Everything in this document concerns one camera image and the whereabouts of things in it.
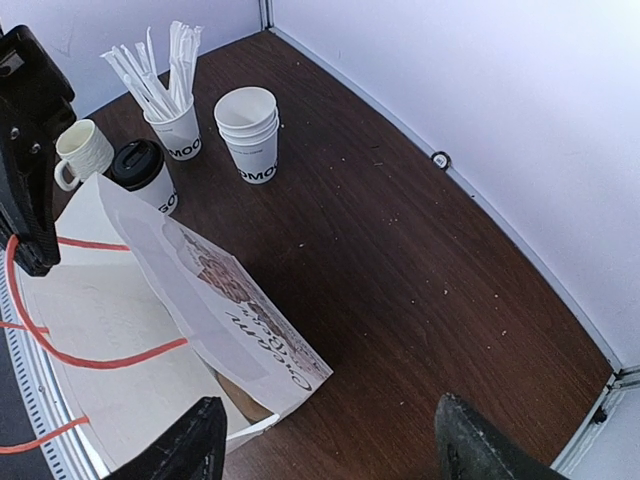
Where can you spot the wrapped straw far left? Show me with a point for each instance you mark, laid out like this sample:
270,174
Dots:
143,91

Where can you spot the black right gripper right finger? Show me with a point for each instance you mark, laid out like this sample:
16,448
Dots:
471,447

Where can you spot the brown pulp cup carrier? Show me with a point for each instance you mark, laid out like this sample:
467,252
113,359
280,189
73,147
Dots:
250,409

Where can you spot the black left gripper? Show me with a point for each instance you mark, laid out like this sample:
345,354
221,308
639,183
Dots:
35,110

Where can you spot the wrapped straw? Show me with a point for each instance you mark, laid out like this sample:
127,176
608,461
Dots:
184,47
143,91

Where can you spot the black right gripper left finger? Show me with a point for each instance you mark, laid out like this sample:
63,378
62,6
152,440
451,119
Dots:
193,447

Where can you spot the aluminium frame left post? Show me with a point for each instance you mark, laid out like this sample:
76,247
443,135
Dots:
267,14

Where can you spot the aluminium frame right post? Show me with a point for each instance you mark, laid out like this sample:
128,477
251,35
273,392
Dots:
596,421

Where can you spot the aluminium front table rail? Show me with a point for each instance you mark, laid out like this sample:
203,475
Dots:
31,407

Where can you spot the aluminium frame post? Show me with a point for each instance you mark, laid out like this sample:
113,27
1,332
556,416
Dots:
267,14
596,421

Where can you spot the wrapped straw far right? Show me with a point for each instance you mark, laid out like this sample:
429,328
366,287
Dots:
184,47

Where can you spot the stack of white paper cups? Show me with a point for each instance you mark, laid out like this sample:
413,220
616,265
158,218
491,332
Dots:
248,121

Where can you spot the paper cup holding straws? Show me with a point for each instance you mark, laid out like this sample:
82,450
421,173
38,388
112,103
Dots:
180,136

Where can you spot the cream ceramic mug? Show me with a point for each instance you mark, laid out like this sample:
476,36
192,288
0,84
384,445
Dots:
83,150

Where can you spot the white paper takeout bag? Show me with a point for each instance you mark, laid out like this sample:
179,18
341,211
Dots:
136,313

